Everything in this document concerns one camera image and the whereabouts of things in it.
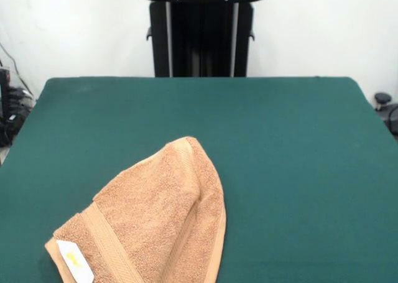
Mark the tan terry towel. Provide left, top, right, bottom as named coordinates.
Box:
left=44, top=136, right=228, bottom=283

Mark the dark green table cloth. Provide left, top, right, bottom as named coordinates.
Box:
left=0, top=76, right=398, bottom=283

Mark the office chair base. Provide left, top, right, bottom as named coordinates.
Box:
left=374, top=92, right=398, bottom=141

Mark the black upright device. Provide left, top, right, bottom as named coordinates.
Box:
left=0, top=67, right=11, bottom=122

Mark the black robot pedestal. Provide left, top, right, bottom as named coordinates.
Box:
left=136, top=0, right=270, bottom=78

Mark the black cable bundle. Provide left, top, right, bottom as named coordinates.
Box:
left=0, top=107, right=32, bottom=148

